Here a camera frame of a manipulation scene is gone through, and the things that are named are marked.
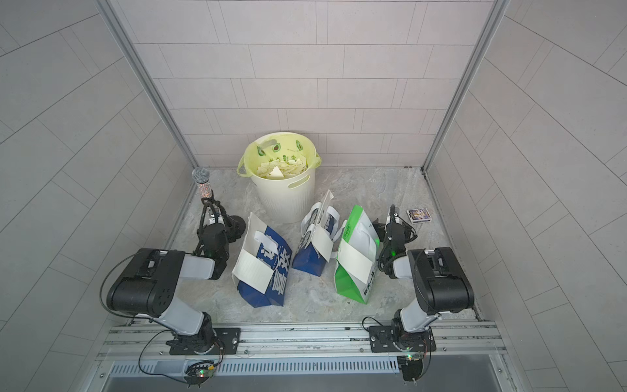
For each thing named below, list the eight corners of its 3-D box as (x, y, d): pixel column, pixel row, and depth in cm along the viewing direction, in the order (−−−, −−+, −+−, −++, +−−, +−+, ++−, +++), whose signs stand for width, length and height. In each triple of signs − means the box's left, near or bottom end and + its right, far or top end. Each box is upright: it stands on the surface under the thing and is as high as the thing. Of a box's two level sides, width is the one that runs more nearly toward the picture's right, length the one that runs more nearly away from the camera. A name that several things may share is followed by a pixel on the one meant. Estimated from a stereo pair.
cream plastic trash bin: (265, 226, 98) (250, 182, 77) (268, 214, 102) (254, 169, 81) (313, 226, 99) (311, 183, 78) (314, 214, 102) (311, 169, 81)
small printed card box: (409, 223, 100) (411, 219, 98) (406, 212, 104) (408, 208, 102) (429, 223, 100) (431, 219, 98) (426, 212, 104) (428, 208, 102)
